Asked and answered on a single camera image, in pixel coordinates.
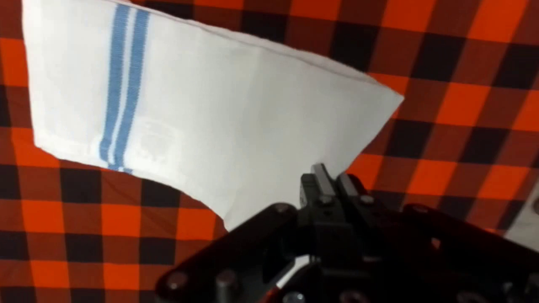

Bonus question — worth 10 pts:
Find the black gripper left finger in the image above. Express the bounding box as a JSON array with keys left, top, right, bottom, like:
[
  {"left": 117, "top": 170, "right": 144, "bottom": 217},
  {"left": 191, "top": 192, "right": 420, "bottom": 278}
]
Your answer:
[{"left": 301, "top": 163, "right": 338, "bottom": 209}]

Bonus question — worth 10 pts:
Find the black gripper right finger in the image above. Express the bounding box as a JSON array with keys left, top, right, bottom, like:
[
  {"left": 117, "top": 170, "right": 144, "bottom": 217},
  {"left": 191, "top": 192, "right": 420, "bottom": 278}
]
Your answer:
[{"left": 338, "top": 173, "right": 375, "bottom": 215}]

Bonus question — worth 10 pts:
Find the white towel with blue stripes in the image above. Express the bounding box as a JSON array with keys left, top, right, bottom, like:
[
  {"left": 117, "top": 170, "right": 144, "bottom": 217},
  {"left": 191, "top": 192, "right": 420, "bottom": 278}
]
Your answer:
[{"left": 23, "top": 0, "right": 403, "bottom": 227}]

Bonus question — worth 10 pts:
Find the orange black plaid tablecloth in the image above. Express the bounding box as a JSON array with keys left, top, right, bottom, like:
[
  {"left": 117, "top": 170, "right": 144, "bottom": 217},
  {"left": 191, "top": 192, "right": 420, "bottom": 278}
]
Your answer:
[{"left": 0, "top": 0, "right": 539, "bottom": 303}]

